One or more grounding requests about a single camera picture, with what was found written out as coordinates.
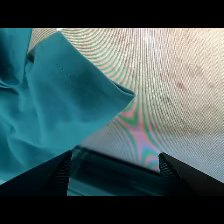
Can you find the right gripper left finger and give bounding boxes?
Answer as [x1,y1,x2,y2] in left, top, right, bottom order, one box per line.
[0,150,73,197]

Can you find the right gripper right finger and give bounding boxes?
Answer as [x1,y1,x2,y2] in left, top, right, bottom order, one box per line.
[158,152,224,197]

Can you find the teal shirt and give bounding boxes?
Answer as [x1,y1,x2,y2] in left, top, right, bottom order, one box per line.
[0,27,136,185]

